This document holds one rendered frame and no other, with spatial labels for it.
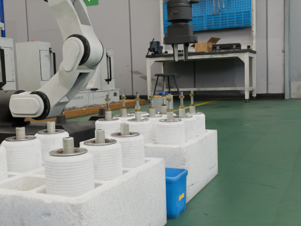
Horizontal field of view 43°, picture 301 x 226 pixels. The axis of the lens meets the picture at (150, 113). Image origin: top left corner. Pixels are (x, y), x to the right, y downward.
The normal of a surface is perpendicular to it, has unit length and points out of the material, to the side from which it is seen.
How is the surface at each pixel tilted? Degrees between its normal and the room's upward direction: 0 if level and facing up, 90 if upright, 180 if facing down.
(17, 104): 90
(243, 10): 90
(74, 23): 90
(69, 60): 90
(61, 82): 113
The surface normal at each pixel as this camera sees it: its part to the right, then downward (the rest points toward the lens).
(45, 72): 0.91, 0.00
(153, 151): -0.41, 0.10
